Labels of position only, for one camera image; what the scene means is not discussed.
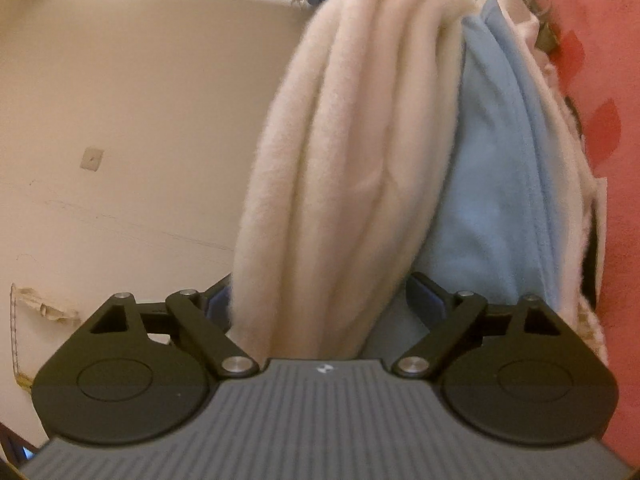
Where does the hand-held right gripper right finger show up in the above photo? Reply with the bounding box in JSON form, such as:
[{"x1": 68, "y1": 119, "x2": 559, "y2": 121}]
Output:
[{"x1": 392, "y1": 271, "x2": 563, "y2": 378}]

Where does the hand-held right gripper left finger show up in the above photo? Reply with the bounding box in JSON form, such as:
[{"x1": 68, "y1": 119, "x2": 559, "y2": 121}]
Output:
[{"x1": 89, "y1": 274, "x2": 260, "y2": 378}]

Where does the white fleece garment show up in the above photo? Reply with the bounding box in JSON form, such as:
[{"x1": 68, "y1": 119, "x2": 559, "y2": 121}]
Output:
[{"x1": 230, "y1": 0, "x2": 473, "y2": 361}]

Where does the red floral blanket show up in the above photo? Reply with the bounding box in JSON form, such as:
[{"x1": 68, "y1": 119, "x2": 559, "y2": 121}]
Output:
[{"x1": 505, "y1": 0, "x2": 640, "y2": 480}]

